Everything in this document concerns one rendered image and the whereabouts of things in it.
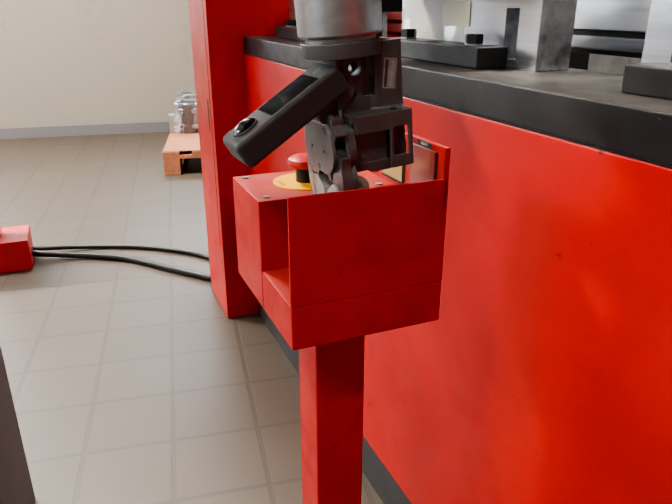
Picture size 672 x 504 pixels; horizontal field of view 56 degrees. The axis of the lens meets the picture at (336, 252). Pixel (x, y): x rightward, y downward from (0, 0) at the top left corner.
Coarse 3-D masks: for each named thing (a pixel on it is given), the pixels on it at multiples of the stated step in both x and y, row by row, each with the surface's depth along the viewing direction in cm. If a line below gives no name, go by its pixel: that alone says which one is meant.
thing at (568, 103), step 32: (288, 64) 144; (416, 64) 97; (416, 96) 93; (448, 96) 85; (480, 96) 79; (512, 96) 73; (544, 96) 68; (576, 96) 64; (608, 96) 64; (640, 96) 64; (544, 128) 69; (576, 128) 65; (608, 128) 61; (640, 128) 57
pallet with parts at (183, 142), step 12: (180, 96) 445; (192, 96) 447; (180, 108) 415; (192, 108) 416; (180, 120) 418; (192, 120) 417; (180, 132) 419; (192, 132) 421; (168, 144) 388; (180, 144) 388; (192, 144) 388; (168, 156) 371; (180, 156) 372; (192, 156) 373; (168, 168) 374; (180, 168) 375
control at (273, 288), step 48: (432, 144) 60; (240, 192) 69; (288, 192) 65; (336, 192) 55; (384, 192) 57; (432, 192) 59; (240, 240) 72; (288, 240) 55; (336, 240) 56; (384, 240) 58; (432, 240) 61; (288, 288) 61; (336, 288) 58; (384, 288) 60; (432, 288) 63; (288, 336) 59; (336, 336) 60
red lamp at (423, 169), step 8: (416, 152) 62; (424, 152) 61; (432, 152) 60; (416, 160) 62; (424, 160) 61; (432, 160) 60; (416, 168) 63; (424, 168) 61; (432, 168) 60; (416, 176) 63; (424, 176) 62; (432, 176) 60
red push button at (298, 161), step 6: (294, 156) 68; (300, 156) 68; (306, 156) 68; (288, 162) 68; (294, 162) 67; (300, 162) 67; (306, 162) 67; (294, 168) 67; (300, 168) 67; (306, 168) 67; (300, 174) 68; (306, 174) 68; (300, 180) 68; (306, 180) 68
